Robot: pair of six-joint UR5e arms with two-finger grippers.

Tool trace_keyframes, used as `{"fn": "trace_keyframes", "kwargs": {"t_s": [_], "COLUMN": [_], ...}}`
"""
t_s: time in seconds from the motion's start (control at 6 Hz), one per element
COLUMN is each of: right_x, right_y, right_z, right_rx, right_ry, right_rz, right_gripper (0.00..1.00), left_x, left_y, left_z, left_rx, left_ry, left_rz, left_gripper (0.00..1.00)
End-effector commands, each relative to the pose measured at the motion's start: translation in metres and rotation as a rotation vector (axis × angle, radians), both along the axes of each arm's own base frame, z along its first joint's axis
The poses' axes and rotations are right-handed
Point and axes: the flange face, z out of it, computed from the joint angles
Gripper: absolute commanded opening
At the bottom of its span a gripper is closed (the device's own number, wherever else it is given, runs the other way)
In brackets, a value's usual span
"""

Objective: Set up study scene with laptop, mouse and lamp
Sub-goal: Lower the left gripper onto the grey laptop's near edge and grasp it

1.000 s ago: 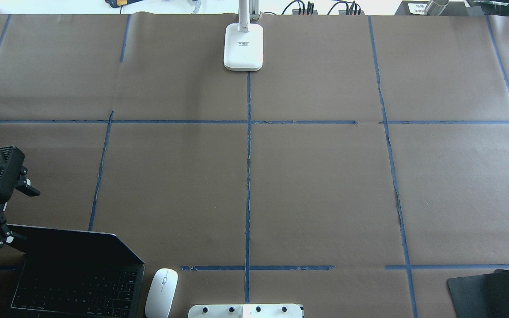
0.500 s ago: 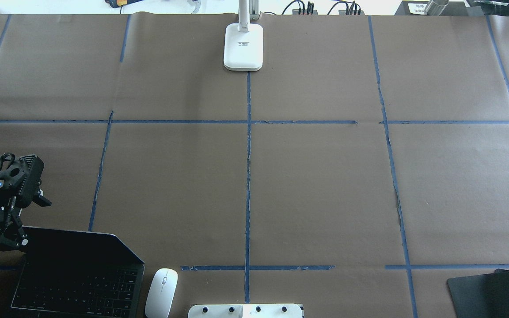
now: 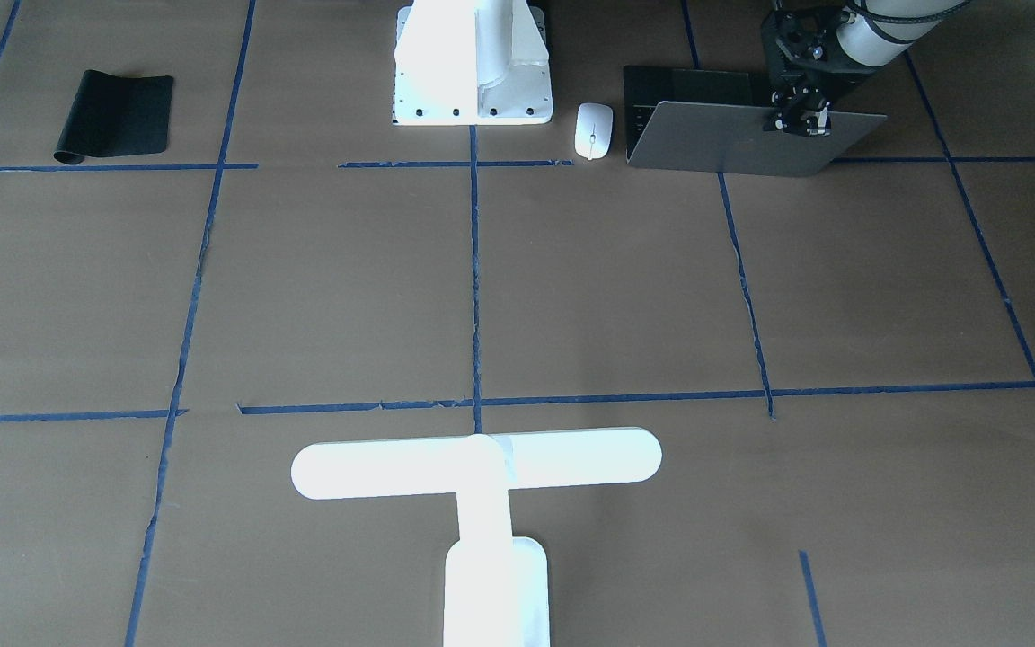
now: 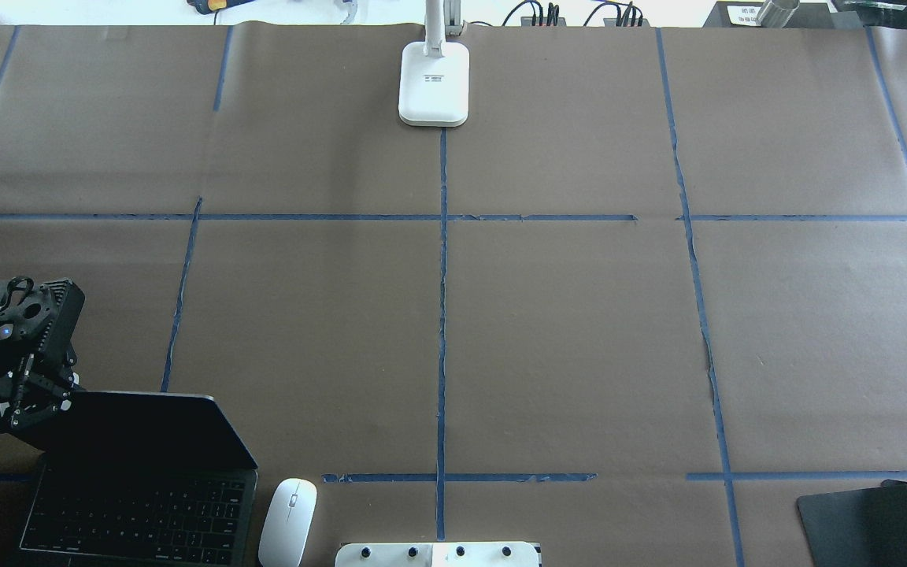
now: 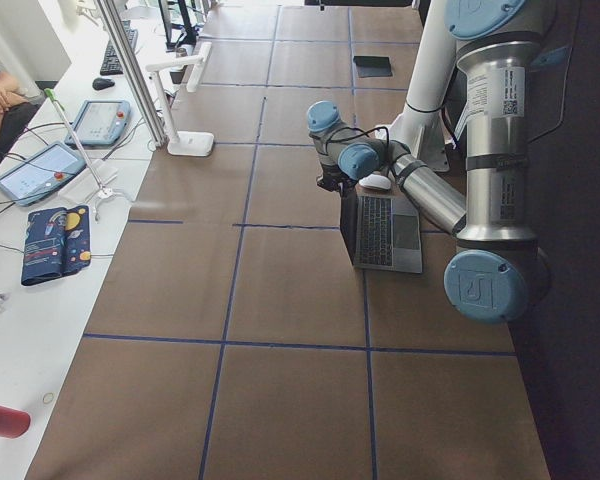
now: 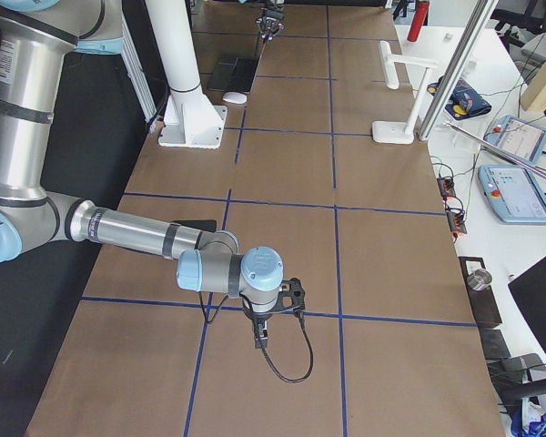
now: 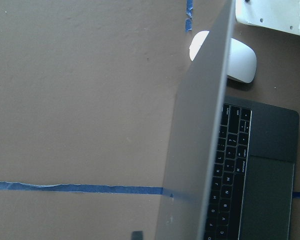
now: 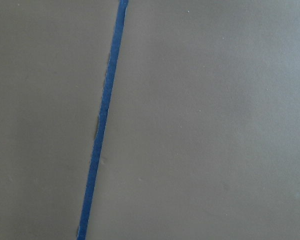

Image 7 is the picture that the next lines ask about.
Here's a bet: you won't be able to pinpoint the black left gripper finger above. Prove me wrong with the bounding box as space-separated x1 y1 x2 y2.
131 230 143 240

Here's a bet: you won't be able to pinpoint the grey laptop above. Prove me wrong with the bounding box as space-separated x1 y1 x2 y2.
155 0 299 240

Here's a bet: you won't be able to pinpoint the white computer mouse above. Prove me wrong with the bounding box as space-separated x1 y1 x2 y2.
189 30 257 84

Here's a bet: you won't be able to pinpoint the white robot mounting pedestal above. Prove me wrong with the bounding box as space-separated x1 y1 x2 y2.
235 0 300 36

